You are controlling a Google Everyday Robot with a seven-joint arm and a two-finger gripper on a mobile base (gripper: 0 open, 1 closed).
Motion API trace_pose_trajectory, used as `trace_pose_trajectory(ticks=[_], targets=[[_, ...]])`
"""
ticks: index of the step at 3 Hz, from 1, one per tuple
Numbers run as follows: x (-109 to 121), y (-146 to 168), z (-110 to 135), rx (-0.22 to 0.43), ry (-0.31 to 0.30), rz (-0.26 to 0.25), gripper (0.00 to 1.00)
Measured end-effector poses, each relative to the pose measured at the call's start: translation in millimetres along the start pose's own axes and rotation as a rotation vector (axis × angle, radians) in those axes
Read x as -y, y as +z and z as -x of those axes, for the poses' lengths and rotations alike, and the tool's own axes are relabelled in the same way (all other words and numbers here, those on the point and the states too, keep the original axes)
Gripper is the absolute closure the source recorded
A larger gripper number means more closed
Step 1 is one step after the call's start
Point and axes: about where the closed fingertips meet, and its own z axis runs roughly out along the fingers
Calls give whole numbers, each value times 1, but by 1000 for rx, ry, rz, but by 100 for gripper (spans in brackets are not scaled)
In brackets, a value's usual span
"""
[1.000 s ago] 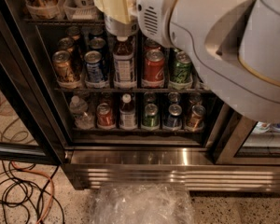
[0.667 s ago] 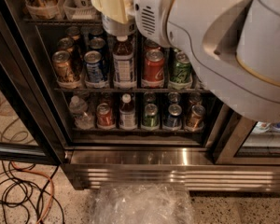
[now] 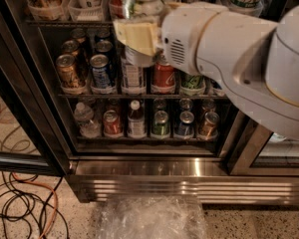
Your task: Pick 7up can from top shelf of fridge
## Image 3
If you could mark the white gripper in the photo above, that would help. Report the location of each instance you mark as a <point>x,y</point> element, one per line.
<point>183,34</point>

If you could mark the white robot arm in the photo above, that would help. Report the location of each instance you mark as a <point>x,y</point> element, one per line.
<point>255,61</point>

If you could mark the red coca-cola can front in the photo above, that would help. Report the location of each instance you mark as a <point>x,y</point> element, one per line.
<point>163,79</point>

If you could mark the green can middle shelf front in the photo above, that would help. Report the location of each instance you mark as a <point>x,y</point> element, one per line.
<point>192,83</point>

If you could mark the green can shelf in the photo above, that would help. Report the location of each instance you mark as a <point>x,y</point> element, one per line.
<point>160,124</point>
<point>192,83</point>

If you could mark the blue pepsi can middle front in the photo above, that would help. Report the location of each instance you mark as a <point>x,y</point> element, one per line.
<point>103,73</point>

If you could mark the gold can middle shelf front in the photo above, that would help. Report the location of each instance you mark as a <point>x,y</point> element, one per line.
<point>68,71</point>

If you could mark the green can bottom shelf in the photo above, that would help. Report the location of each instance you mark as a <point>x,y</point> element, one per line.
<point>160,124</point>

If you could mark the brown tea bottle bottom shelf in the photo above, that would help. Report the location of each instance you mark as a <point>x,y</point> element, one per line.
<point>136,120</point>

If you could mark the blue can bottom shelf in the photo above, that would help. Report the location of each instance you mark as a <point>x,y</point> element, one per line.
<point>184,126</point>

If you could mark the stainless steel beverage fridge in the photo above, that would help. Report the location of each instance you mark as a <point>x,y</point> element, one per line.
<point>109,165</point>

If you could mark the red can bottom shelf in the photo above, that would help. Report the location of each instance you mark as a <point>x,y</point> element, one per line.
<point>112,122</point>

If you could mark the gold can bottom shelf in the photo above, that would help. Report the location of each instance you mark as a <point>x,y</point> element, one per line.
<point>209,124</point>

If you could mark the clear water bottle bottom shelf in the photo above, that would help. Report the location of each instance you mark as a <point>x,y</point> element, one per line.
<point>85,118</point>

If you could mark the right glass fridge door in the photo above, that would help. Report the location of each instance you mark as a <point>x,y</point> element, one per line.
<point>254,155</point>

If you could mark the white can behind right door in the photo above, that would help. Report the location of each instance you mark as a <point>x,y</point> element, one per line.
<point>275,137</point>

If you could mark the open left glass fridge door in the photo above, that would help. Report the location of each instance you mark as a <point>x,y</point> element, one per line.
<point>29,138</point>

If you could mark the brown iced tea bottle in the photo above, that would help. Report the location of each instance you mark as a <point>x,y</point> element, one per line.
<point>133,78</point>

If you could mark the clear plastic bag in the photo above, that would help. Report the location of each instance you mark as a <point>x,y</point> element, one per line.
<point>152,217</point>

